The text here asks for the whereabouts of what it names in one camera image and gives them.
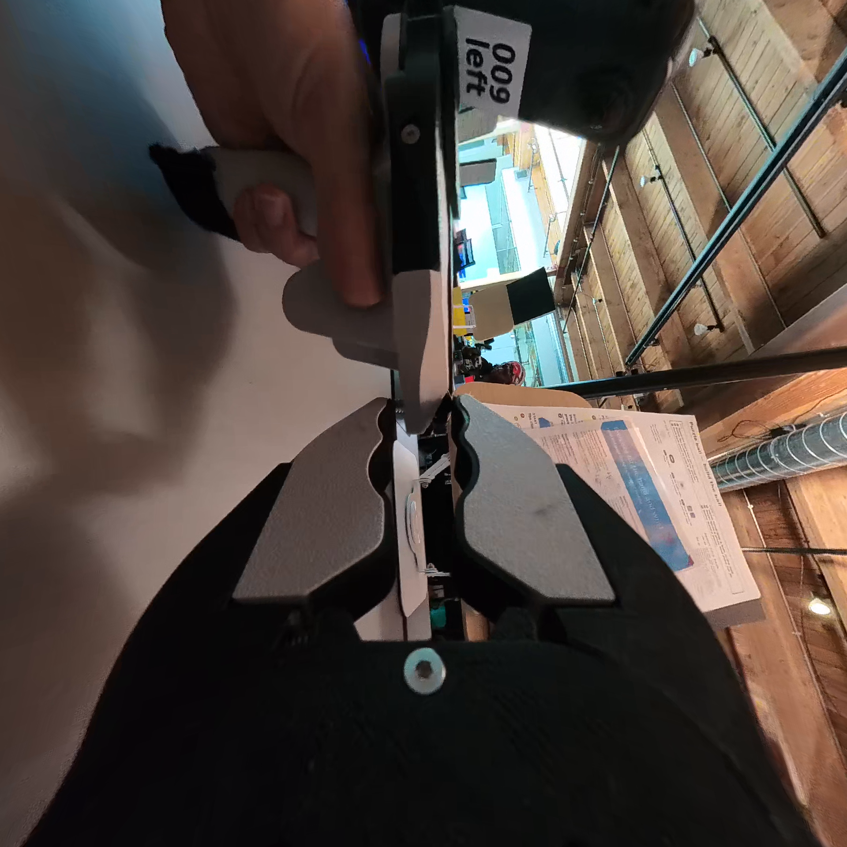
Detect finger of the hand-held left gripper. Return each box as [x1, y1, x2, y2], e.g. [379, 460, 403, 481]
[395, 268, 455, 435]
[282, 255, 402, 369]

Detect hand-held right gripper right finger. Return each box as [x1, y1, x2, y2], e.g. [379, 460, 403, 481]
[450, 395, 618, 610]

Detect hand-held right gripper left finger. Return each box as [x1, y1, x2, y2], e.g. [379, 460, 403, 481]
[232, 397, 398, 608]

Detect grey desk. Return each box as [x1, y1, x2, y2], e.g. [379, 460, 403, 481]
[0, 0, 431, 847]

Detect person's left hand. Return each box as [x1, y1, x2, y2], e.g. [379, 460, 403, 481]
[161, 0, 393, 310]

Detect wooden document stand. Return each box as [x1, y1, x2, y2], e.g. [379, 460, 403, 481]
[392, 386, 763, 630]

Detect black and tan divider panel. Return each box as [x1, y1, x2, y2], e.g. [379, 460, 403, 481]
[466, 266, 557, 340]

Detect printed instruction sheets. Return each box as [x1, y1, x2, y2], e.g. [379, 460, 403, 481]
[493, 402, 762, 613]

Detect black metal pole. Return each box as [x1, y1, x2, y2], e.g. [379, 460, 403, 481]
[543, 347, 847, 399]

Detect black ceiling track rail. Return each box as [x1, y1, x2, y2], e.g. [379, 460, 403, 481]
[625, 49, 847, 366]

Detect silver ventilation duct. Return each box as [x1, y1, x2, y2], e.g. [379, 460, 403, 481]
[708, 410, 847, 492]

